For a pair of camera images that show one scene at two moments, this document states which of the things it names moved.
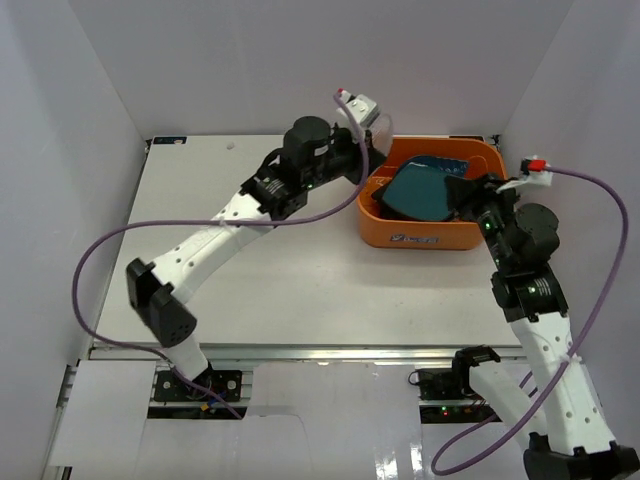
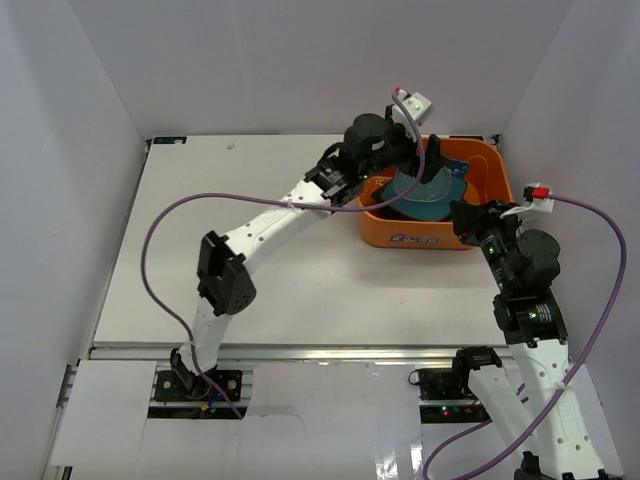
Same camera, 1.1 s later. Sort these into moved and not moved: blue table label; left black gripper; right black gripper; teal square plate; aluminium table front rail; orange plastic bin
Moved: left black gripper; right black gripper
Not moved: teal square plate; blue table label; aluminium table front rail; orange plastic bin
